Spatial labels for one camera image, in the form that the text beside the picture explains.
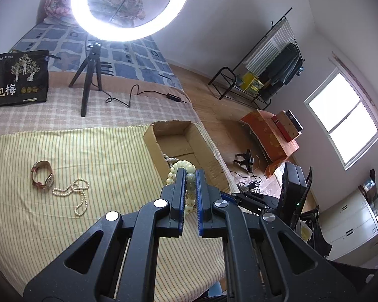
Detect white pearl necklace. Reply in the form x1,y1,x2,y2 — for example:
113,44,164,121
52,178,90,217

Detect white ring light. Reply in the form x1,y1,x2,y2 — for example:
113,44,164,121
71,0,191,42

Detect yellow striped sheet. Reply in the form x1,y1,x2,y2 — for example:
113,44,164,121
0,122,237,302

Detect black printed bag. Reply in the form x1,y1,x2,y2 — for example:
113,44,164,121
0,50,50,108

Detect blue patterned blanket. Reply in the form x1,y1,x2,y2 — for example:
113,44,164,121
9,23,184,89

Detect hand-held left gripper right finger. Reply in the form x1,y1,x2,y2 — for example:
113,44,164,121
195,169,357,302

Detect black office chair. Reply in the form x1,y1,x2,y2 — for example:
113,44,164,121
231,161,333,258

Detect window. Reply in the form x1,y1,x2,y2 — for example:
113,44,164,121
304,68,378,171

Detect floral pillow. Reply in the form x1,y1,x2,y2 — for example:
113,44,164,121
44,0,145,26

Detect white cabinet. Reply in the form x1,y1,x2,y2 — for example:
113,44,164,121
321,185,378,261

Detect yellow box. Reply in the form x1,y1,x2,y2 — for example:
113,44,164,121
241,72,264,94

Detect wristwatch with pink strap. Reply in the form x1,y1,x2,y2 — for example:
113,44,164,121
31,160,55,190

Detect black gadget on floor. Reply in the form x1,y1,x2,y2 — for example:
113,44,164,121
234,150,256,173

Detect striped hanging cloth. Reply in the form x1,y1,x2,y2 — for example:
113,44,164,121
245,19,294,75

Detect black power cable with controller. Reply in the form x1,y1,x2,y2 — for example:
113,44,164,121
101,85,188,107

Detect pale green bead bracelet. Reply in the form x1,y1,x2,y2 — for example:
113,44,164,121
166,160,197,217

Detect black clothes rack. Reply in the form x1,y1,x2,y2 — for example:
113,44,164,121
208,7,305,110

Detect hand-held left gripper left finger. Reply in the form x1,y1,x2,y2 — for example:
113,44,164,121
23,169,187,302

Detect black tripod stand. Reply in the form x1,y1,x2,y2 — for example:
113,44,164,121
68,40,103,118

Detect cardboard box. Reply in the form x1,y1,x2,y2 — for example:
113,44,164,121
143,120,231,194

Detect orange patterned board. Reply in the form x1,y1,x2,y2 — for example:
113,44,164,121
240,109,300,177

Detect dark hanging clothes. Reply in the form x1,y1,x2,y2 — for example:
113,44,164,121
258,42,304,99

